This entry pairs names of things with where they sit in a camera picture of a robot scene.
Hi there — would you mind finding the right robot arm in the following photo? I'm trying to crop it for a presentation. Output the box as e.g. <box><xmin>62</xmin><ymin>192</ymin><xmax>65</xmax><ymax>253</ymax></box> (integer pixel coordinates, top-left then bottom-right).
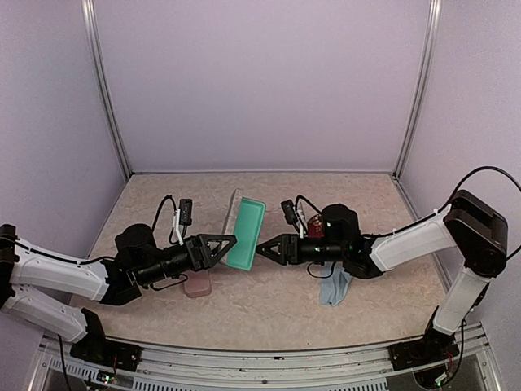
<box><xmin>256</xmin><ymin>190</ymin><xmax>508</xmax><ymax>371</ymax></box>

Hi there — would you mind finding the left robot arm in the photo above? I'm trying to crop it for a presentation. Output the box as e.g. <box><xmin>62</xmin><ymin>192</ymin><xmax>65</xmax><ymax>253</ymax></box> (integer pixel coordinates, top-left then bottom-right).
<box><xmin>1</xmin><ymin>223</ymin><xmax>237</xmax><ymax>371</ymax></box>

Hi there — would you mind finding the red floral plate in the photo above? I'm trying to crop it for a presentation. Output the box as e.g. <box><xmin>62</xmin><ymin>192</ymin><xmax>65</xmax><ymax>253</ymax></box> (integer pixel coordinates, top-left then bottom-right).
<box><xmin>307</xmin><ymin>214</ymin><xmax>325</xmax><ymax>238</ymax></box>

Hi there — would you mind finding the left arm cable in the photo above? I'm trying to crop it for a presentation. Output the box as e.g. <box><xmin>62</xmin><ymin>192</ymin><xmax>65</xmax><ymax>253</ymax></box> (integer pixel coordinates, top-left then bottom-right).
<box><xmin>0</xmin><ymin>195</ymin><xmax>182</xmax><ymax>266</ymax></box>

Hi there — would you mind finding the small blue cleaning cloth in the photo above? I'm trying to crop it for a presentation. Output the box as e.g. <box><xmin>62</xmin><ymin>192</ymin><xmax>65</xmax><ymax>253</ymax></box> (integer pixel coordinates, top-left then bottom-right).
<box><xmin>319</xmin><ymin>263</ymin><xmax>352</xmax><ymax>307</ymax></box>

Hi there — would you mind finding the left aluminium frame post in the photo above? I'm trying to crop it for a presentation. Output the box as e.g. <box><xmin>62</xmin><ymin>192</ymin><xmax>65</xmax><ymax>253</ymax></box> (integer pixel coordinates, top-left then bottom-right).
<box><xmin>81</xmin><ymin>0</ymin><xmax>134</xmax><ymax>182</ymax></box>

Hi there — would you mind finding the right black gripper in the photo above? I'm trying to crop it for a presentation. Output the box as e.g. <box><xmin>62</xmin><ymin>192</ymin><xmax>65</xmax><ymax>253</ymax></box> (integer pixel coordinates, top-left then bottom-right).
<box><xmin>255</xmin><ymin>234</ymin><xmax>346</xmax><ymax>266</ymax></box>

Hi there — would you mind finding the front aluminium rail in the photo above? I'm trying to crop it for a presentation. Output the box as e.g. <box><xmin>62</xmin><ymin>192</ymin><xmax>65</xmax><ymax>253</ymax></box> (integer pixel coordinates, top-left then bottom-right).
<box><xmin>28</xmin><ymin>321</ymin><xmax>501</xmax><ymax>391</ymax></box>

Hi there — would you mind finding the pink glasses case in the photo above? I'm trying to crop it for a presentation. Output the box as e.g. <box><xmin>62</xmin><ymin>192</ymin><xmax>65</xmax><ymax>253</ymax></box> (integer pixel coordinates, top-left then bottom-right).
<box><xmin>183</xmin><ymin>270</ymin><xmax>212</xmax><ymax>298</ymax></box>

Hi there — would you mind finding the grey glasses case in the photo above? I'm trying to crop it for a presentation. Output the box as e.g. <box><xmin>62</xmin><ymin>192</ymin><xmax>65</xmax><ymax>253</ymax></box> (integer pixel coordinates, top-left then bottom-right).
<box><xmin>220</xmin><ymin>188</ymin><xmax>266</xmax><ymax>271</ymax></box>

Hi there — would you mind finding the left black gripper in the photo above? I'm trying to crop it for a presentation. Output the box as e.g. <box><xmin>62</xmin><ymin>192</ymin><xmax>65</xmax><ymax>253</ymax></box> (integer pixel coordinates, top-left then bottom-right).
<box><xmin>137</xmin><ymin>233</ymin><xmax>236</xmax><ymax>287</ymax></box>

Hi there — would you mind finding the right aluminium frame post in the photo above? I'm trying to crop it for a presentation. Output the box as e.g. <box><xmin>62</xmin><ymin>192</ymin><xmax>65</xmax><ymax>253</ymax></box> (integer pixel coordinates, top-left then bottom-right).
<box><xmin>393</xmin><ymin>0</ymin><xmax>442</xmax><ymax>182</ymax></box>

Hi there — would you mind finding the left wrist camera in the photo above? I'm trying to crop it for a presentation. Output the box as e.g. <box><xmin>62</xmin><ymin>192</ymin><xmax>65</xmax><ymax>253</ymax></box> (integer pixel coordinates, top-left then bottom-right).
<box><xmin>169</xmin><ymin>199</ymin><xmax>193</xmax><ymax>244</ymax></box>

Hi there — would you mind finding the aluminium frame post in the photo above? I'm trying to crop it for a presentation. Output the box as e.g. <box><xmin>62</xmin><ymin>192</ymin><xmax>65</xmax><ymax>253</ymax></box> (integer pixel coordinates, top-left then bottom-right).
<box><xmin>393</xmin><ymin>0</ymin><xmax>442</xmax><ymax>182</ymax></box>
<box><xmin>81</xmin><ymin>0</ymin><xmax>134</xmax><ymax>182</ymax></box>

